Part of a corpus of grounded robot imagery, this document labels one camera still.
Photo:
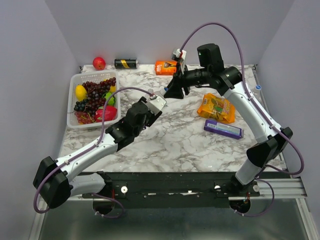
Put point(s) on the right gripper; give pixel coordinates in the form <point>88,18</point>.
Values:
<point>177,83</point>

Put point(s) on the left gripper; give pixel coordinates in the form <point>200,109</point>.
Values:
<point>153,117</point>

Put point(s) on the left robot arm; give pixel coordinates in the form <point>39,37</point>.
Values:
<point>57,180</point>

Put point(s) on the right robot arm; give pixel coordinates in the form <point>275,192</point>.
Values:
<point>228,81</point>

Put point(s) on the orange razor box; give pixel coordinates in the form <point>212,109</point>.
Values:
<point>165,68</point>

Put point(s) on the orange snack bag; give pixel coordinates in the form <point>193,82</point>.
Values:
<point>217,108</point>

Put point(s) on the red dragon fruit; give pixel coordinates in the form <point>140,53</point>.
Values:
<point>109,113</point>

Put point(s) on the green toy fruit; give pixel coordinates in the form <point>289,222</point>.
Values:
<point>111,99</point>

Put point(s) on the yellow fruit behind grapes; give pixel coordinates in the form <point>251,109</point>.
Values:
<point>112,89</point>

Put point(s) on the purple toothpaste box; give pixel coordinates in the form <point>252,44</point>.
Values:
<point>223,129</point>

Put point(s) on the red grape bunch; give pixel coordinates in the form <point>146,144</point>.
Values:
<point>95,92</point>

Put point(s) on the black gold can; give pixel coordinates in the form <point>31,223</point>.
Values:
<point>126,63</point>

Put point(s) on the light red grapes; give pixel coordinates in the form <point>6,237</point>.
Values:
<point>83,118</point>

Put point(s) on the dark blue grapes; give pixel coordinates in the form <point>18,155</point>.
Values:
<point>80,106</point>

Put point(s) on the red apple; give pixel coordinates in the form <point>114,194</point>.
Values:
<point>99,63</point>

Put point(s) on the yellow lemon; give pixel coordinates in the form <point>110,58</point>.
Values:
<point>80,92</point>

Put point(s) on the white plastic basket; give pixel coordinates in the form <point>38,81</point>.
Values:
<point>78,79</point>

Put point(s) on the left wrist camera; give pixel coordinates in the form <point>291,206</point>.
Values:
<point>156,104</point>

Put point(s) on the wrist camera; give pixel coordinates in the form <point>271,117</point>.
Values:
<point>156,104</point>
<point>179,55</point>

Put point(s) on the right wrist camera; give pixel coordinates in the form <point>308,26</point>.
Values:
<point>179,55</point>

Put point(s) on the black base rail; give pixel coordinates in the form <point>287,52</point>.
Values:
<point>174,189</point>

